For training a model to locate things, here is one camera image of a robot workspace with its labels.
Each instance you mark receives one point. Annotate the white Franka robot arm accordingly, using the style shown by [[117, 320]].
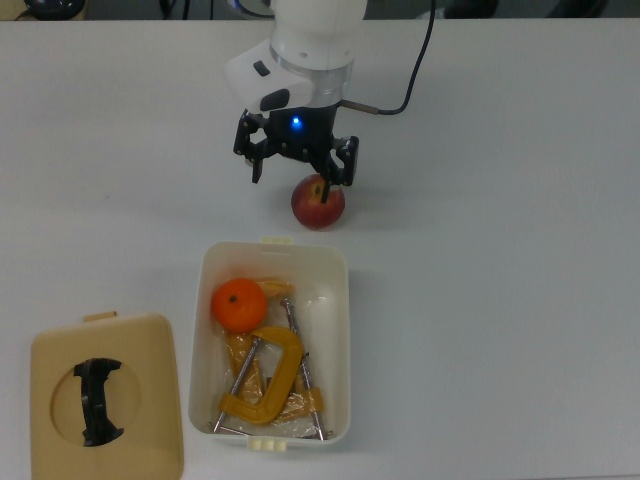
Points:
[[320, 30]]

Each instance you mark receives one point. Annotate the orange fruit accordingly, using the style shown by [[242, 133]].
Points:
[[240, 305]]

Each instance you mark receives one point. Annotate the tan plastic lid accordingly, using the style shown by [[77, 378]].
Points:
[[150, 400]]

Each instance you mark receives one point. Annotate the yellow C-clamp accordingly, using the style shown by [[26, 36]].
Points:
[[287, 365], [235, 350]]

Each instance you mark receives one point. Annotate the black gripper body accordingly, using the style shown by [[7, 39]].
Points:
[[300, 135]]

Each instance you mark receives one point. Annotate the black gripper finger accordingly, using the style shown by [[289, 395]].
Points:
[[345, 160], [257, 170]]

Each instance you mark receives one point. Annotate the white plastic container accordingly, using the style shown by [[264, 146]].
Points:
[[330, 280]]

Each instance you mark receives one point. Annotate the red apple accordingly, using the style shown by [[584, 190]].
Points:
[[320, 212]]

